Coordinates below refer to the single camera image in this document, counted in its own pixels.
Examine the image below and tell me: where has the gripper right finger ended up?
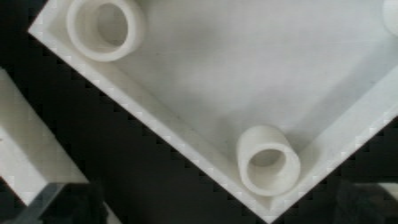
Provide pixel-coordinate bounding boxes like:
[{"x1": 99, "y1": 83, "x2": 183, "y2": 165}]
[{"x1": 334, "y1": 181, "x2": 398, "y2": 224}]

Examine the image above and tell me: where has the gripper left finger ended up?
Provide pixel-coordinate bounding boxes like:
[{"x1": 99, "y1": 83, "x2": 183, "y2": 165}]
[{"x1": 10, "y1": 183, "x2": 106, "y2": 224}]

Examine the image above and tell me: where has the white square table top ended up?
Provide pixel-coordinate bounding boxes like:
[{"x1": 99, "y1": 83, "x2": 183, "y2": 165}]
[{"x1": 28, "y1": 0, "x2": 398, "y2": 222}]

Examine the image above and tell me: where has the white U-shaped obstacle fence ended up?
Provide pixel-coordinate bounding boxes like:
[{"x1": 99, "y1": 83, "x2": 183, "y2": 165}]
[{"x1": 0, "y1": 68, "x2": 121, "y2": 224}]

